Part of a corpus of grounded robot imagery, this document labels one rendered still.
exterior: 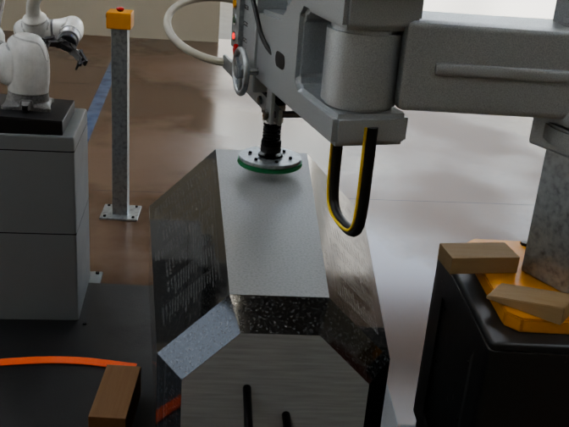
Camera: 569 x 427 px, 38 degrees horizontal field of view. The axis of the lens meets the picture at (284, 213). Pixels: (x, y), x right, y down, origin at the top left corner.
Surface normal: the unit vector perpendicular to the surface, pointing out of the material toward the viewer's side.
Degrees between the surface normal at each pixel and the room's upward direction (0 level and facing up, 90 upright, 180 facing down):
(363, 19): 90
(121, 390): 0
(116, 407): 0
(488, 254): 0
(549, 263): 90
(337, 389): 90
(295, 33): 90
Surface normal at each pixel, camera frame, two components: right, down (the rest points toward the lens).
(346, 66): -0.47, 0.30
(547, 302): -0.08, -0.96
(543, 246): -0.84, 0.15
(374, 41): 0.14, 0.39
